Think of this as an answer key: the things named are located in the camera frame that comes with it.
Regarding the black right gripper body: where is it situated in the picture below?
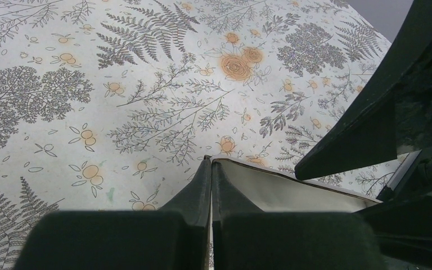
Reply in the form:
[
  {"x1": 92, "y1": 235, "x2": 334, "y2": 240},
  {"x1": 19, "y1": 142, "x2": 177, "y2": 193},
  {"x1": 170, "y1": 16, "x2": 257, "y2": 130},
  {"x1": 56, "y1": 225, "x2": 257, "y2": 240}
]
[{"x1": 360, "y1": 48, "x2": 432, "y2": 268}]

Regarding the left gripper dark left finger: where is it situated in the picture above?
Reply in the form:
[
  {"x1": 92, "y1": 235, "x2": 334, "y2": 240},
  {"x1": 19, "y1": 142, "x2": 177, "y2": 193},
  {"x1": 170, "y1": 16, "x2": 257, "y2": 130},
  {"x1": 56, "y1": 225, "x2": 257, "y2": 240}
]
[{"x1": 14, "y1": 156, "x2": 212, "y2": 269}]

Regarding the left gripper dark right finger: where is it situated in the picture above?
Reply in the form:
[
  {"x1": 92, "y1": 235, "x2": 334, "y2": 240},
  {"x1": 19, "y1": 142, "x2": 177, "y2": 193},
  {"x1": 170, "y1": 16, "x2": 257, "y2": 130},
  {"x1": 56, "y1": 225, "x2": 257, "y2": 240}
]
[{"x1": 211, "y1": 162, "x2": 384, "y2": 269}]

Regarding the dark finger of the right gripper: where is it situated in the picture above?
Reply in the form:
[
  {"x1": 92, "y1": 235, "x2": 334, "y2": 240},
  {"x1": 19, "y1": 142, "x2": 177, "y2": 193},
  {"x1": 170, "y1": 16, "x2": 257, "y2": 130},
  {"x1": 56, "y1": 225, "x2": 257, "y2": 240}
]
[{"x1": 295, "y1": 1, "x2": 432, "y2": 180}]

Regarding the white cardboard paper box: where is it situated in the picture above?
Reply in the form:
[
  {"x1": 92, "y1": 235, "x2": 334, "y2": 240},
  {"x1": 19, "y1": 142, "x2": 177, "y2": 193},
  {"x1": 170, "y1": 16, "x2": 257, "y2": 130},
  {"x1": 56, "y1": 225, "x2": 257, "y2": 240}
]
[{"x1": 204, "y1": 156, "x2": 381, "y2": 225}]

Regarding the floral patterned table cloth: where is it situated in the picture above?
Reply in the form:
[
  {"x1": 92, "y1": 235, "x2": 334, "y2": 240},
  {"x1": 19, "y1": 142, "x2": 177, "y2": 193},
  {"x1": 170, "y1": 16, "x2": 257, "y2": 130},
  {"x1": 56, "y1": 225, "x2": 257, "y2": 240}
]
[{"x1": 0, "y1": 1, "x2": 391, "y2": 269}]

